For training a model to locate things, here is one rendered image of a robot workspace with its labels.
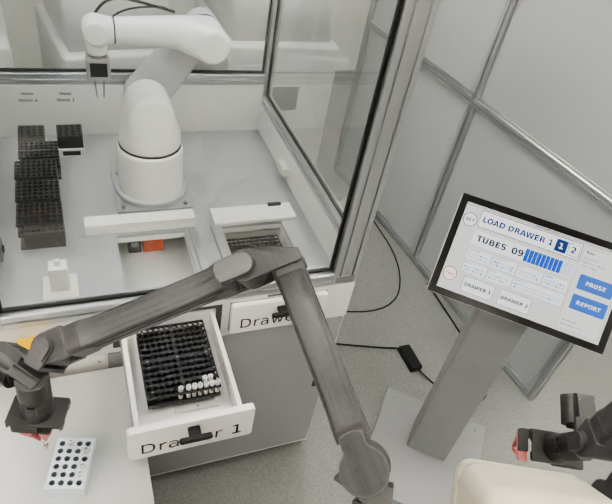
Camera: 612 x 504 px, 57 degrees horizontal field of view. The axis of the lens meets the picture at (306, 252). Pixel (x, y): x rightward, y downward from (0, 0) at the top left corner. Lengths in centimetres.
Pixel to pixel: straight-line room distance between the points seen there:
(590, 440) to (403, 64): 84
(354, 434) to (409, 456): 157
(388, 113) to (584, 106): 125
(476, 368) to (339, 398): 117
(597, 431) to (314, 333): 54
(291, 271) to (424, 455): 164
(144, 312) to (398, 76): 74
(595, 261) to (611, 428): 75
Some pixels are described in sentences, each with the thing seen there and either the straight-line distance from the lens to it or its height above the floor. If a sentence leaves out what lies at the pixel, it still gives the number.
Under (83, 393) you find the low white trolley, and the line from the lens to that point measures 161.
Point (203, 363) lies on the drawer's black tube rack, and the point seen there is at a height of 90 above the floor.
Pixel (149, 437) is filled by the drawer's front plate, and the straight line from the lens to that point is 135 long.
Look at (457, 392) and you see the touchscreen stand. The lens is 216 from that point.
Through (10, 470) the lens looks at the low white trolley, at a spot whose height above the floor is 76.
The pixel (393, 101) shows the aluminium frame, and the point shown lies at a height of 153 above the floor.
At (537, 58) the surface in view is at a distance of 262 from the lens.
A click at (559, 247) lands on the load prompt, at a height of 115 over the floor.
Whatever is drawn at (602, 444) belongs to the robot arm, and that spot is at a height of 125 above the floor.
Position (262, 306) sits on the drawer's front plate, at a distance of 159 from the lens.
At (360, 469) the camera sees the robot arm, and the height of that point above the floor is 129.
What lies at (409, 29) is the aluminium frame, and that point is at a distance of 128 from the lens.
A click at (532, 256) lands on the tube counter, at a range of 176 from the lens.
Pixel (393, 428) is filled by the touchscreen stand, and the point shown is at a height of 4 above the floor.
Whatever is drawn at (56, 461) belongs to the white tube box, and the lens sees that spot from 147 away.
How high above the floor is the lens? 206
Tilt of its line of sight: 40 degrees down
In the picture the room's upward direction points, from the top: 12 degrees clockwise
